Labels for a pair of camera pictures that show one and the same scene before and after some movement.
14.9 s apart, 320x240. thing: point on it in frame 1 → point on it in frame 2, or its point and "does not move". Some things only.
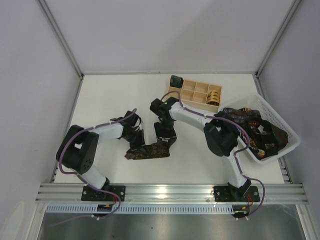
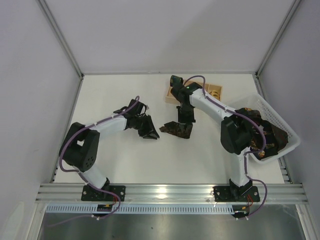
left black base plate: (90, 194) does not move
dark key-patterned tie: (154, 150) → (183, 130)
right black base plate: (225, 194) does not move
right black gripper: (165, 132) → (186, 120)
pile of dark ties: (266, 139) does not move
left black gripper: (137, 139) → (143, 124)
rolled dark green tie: (176, 81) does not move
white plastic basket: (271, 114) does not move
